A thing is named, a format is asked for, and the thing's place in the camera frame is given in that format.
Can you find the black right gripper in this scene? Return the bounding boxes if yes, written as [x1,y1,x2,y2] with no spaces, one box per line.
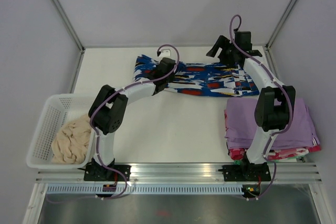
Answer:
[206,35,238,68]

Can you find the blue patterned trousers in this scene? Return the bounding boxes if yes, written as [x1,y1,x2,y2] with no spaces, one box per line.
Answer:
[132,55,260,100]

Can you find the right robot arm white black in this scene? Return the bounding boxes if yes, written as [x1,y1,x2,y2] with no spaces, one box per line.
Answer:
[206,31,296,180]

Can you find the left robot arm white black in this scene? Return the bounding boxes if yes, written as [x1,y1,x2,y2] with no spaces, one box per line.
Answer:
[89,58,179,180]

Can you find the white perforated plastic basket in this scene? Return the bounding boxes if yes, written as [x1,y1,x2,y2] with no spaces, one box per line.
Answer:
[26,93,95,170]

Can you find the green folded garment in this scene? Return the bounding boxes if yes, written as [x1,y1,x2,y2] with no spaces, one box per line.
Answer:
[234,159,244,166]

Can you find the cream crumpled garment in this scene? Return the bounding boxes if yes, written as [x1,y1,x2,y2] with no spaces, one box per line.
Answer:
[51,114,91,164]

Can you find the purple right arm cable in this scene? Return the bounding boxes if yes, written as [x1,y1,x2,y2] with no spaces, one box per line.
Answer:
[229,15,292,201]

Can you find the aluminium mounting rail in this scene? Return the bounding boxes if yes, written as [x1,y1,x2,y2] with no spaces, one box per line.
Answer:
[35,162,322,184]

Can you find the right aluminium frame post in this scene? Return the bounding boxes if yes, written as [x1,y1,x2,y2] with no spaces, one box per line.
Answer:
[265,0,299,51]

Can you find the aluminium frame post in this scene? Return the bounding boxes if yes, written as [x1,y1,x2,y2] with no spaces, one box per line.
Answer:
[265,0,299,51]
[50,0,85,53]

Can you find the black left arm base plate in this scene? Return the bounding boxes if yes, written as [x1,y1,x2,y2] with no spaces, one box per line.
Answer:
[83,158,131,182]

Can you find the left aluminium frame post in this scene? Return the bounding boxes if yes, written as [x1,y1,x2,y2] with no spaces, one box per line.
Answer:
[50,0,85,53]

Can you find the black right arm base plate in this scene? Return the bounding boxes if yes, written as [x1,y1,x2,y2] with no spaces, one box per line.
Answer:
[218,160,271,182]

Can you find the white slotted cable duct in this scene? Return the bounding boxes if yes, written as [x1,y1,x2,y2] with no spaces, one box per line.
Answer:
[47,184,259,195]

